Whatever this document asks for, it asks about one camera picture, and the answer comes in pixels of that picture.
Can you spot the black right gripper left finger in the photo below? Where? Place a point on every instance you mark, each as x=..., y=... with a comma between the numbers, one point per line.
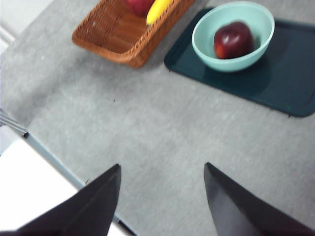
x=81, y=209

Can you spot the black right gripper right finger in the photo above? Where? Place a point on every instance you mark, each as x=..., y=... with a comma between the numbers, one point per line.
x=236, y=209

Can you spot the teal bowl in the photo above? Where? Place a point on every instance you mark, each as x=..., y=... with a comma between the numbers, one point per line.
x=231, y=64

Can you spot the dark red plum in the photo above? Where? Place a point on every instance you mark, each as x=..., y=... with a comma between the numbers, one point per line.
x=233, y=40

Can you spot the dark teal tray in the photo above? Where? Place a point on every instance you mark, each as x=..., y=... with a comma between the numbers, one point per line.
x=283, y=81

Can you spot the brown wicker basket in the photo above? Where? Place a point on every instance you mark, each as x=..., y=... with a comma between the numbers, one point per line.
x=110, y=34

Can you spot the red yellow apple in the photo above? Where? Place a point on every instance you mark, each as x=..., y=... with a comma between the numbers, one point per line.
x=139, y=7

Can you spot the yellow banana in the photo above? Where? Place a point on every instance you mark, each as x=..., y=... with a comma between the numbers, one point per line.
x=157, y=12

